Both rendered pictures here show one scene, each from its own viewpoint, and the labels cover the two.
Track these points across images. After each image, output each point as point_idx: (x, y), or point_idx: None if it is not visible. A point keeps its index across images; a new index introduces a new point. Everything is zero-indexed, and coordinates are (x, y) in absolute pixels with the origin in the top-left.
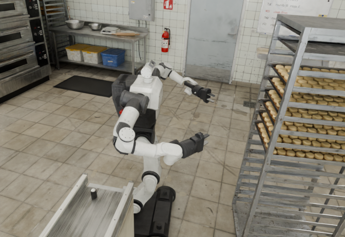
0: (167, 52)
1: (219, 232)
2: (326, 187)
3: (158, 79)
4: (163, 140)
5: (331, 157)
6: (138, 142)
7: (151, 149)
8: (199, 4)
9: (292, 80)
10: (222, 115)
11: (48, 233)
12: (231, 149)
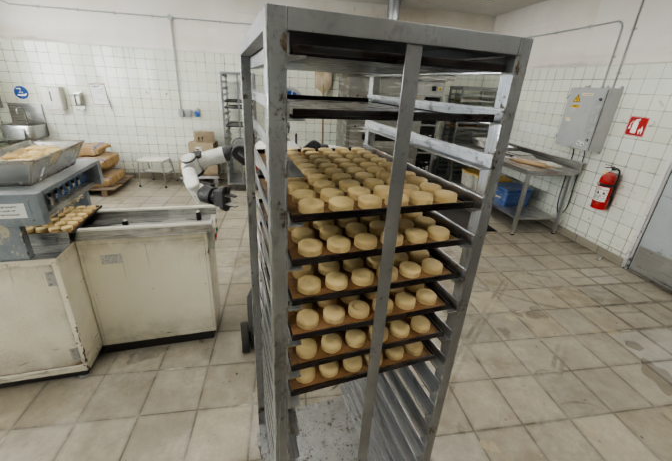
0: (607, 211)
1: (302, 406)
2: None
3: (294, 147)
4: None
5: None
6: (189, 167)
7: (187, 176)
8: None
9: (243, 132)
10: (595, 350)
11: (152, 208)
12: (505, 387)
